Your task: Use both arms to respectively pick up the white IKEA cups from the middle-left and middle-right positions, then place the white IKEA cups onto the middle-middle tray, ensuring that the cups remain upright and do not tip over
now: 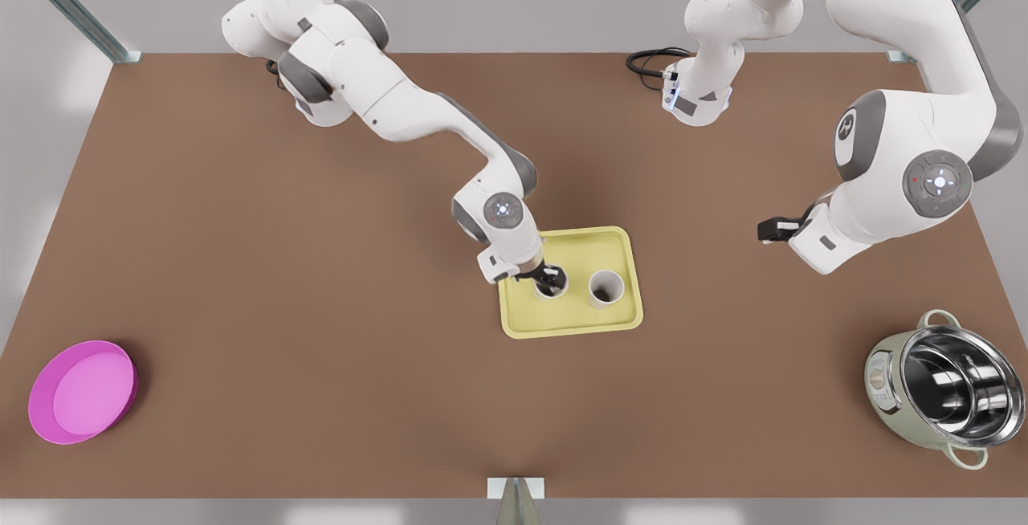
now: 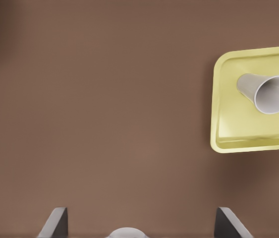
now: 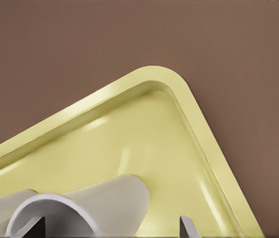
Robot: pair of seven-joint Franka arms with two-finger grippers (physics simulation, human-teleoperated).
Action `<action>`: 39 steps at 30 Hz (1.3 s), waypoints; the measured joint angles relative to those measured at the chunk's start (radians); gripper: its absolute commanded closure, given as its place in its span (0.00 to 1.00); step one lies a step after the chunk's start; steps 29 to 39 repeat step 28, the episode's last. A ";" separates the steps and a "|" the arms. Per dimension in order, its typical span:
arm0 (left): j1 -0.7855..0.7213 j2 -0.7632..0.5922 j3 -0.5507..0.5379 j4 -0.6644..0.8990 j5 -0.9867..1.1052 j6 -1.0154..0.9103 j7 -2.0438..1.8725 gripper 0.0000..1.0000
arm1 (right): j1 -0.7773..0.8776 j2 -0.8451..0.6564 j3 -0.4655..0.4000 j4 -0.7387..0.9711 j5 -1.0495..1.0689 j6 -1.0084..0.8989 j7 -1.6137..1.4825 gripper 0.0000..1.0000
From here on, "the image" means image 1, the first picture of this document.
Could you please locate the white IKEA cup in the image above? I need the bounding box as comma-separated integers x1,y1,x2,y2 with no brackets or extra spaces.
533,267,570,302
587,269,626,311

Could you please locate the yellow rectangular tray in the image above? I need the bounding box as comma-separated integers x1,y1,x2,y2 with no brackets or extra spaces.
497,226,645,340

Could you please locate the green steel cooking pot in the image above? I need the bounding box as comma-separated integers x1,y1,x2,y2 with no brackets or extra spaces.
864,309,1028,471

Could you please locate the pink round bowl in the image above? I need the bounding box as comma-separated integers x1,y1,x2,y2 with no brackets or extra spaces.
27,340,140,446

